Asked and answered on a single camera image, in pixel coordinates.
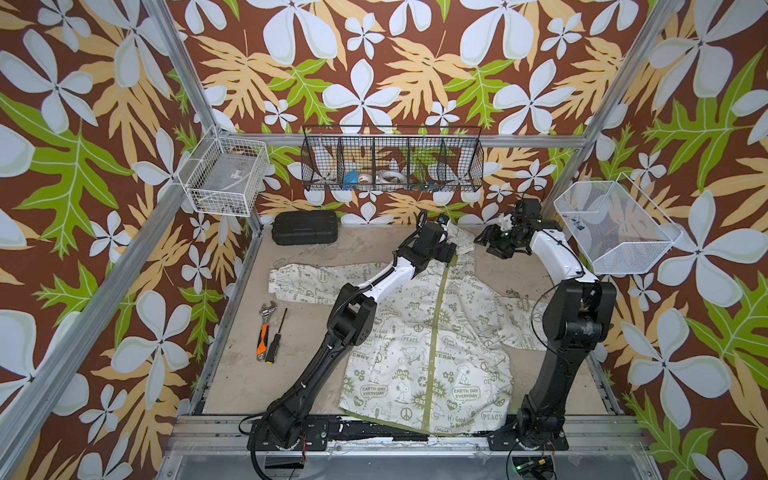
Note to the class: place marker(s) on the black plastic case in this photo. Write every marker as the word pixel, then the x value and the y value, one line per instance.
pixel 305 228

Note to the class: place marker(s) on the white mesh basket right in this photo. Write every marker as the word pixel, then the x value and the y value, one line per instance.
pixel 617 226

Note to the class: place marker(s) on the larger tape roll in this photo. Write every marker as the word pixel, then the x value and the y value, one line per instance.
pixel 390 177

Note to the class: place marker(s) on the white green printed jacket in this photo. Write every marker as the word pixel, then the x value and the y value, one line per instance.
pixel 436 360

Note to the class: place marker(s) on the blue object in basket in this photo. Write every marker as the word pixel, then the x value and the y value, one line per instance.
pixel 350 178

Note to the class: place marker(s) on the black wire shelf basket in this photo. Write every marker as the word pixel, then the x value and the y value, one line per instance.
pixel 432 158

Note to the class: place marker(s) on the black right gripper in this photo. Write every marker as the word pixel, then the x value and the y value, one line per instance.
pixel 490 233

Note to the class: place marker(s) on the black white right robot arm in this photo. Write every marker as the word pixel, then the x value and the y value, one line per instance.
pixel 576 319

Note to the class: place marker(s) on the thin black screwdriver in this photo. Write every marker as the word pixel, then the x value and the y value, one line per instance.
pixel 274 346

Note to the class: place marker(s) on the white wire basket left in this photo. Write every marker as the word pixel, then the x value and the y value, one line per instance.
pixel 224 173

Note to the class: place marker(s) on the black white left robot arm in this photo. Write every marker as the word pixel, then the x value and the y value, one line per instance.
pixel 349 324

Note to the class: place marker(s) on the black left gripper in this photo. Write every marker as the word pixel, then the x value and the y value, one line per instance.
pixel 447 252

